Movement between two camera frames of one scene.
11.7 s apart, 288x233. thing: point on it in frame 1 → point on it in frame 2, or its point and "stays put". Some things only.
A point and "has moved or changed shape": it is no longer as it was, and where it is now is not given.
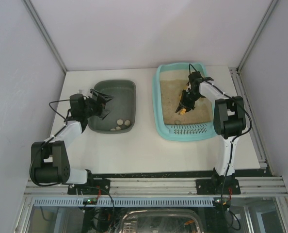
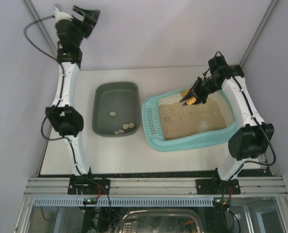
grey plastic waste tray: x=122 y=107 has moved or changed shape
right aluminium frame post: x=264 y=22 stays put
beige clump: x=127 y=123 → x=131 y=125
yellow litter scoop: x=183 y=111 has moved or changed shape
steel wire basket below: x=162 y=221 stays put
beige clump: x=120 y=122 → x=125 y=126
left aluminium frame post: x=41 y=26 stays put
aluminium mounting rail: x=274 y=186 stays put
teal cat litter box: x=178 y=132 → x=223 y=138
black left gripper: x=97 y=104 → x=83 y=18
